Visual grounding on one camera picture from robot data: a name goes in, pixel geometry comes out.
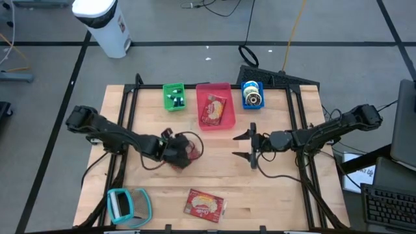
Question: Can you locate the black aluminium table frame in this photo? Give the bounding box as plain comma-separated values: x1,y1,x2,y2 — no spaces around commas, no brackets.
76,73,350,234

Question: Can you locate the black hanging cable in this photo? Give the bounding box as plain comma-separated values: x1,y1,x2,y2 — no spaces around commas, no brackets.
238,0,260,69

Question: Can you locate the dark grey laptop lid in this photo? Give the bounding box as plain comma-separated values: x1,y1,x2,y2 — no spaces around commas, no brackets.
372,155,416,196

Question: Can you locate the black grille panel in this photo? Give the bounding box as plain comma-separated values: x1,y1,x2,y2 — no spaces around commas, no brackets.
235,64,321,90

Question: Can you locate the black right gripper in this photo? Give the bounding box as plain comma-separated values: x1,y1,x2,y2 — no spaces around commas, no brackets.
231,122,273,170

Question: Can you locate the green plastic basket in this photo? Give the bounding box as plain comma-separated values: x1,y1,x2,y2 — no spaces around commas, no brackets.
162,82,187,112

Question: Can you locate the blue plastic basket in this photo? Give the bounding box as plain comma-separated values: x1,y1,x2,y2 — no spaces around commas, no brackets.
240,81,265,111

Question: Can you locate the pink plastic bin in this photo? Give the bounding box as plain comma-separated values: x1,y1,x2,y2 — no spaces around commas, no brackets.
195,82,237,131

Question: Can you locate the grey metal stand foot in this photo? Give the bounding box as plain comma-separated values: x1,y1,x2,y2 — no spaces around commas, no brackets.
0,70,35,84

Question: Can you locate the teal mesh desk holder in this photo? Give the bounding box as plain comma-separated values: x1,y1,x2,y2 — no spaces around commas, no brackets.
107,187,153,229

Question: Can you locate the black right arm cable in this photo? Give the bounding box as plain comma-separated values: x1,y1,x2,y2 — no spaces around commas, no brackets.
255,142,306,183

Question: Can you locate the grey laptop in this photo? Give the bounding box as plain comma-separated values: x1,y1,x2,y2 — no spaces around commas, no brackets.
389,79,416,172

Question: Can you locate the red popcorn packet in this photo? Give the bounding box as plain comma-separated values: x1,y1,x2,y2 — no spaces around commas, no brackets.
200,94,228,127
168,139,203,172
183,188,228,224

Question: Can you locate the white trash can black liner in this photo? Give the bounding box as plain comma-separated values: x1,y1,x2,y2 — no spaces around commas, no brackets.
71,0,133,59

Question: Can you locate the yellow hanging cable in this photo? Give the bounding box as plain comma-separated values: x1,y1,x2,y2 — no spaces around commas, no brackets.
281,0,307,72

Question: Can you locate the white paper sheet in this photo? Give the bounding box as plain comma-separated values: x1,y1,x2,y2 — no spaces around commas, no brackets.
342,151,376,194

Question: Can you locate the black keyboard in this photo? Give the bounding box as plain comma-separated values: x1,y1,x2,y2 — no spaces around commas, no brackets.
359,182,416,233

